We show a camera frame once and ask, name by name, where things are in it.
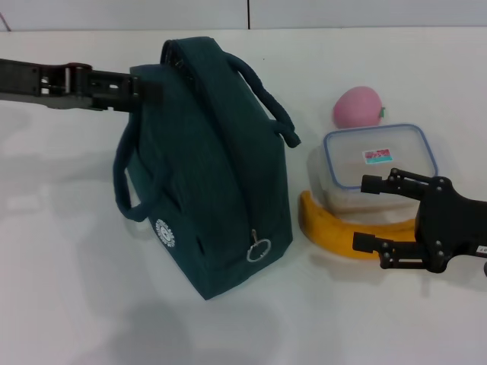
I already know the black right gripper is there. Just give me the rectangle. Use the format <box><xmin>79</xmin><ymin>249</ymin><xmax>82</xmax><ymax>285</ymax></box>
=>
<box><xmin>352</xmin><ymin>168</ymin><xmax>487</xmax><ymax>275</ymax></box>

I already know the pink peach toy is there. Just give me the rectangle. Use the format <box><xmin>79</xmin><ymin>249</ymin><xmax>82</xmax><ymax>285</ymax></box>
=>
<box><xmin>333</xmin><ymin>85</ymin><xmax>387</xmax><ymax>129</ymax></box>

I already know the dark teal lunch bag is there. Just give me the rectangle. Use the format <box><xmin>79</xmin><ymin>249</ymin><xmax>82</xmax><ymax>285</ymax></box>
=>
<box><xmin>112</xmin><ymin>36</ymin><xmax>304</xmax><ymax>301</ymax></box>

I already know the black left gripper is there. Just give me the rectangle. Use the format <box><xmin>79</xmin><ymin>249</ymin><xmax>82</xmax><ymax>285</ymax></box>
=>
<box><xmin>0</xmin><ymin>58</ymin><xmax>161</xmax><ymax>113</ymax></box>

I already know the yellow banana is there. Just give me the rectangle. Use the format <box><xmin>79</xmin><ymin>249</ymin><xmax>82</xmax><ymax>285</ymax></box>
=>
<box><xmin>299</xmin><ymin>189</ymin><xmax>419</xmax><ymax>262</ymax></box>

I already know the clear blue-rimmed food container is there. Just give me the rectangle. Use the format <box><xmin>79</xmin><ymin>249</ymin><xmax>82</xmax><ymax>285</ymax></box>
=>
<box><xmin>307</xmin><ymin>122</ymin><xmax>439</xmax><ymax>214</ymax></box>

